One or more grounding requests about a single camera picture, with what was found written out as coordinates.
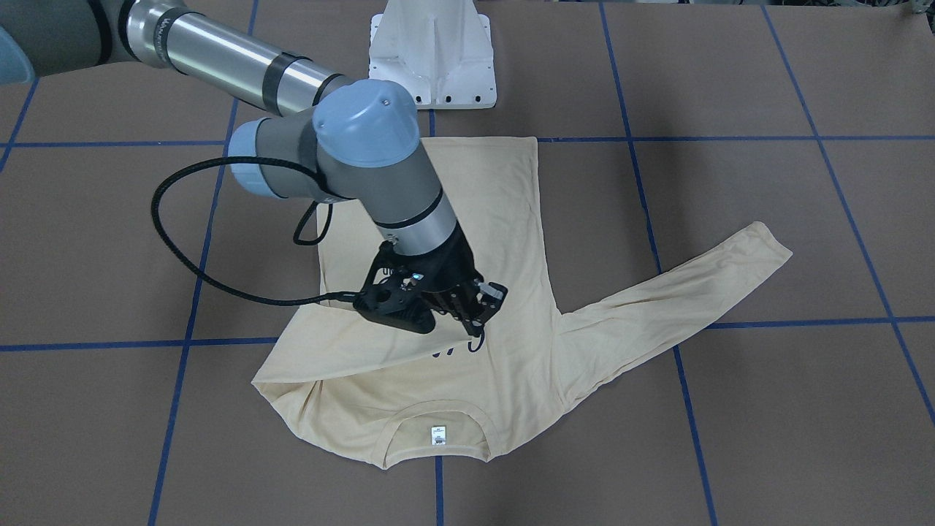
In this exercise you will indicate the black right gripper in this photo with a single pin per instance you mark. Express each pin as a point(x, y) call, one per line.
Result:
point(453, 271)

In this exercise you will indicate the cream long-sleeve graphic shirt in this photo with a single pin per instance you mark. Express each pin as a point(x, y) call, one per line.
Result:
point(382, 396)

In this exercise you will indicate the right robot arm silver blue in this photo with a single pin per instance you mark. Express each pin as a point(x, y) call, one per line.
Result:
point(327, 138)

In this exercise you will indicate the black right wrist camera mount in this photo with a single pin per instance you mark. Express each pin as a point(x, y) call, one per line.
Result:
point(392, 294)

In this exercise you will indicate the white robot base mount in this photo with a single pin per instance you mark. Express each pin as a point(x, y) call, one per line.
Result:
point(441, 52)

